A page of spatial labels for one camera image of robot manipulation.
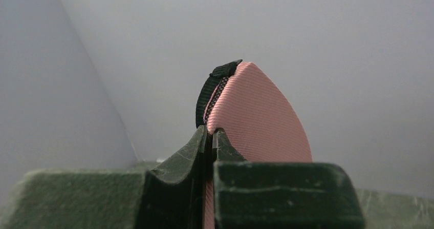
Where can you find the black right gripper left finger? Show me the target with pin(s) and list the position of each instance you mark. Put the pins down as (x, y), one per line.
(170, 195)

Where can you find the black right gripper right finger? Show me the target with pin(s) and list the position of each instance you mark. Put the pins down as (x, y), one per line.
(280, 194)

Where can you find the pink bra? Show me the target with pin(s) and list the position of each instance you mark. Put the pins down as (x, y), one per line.
(259, 121)

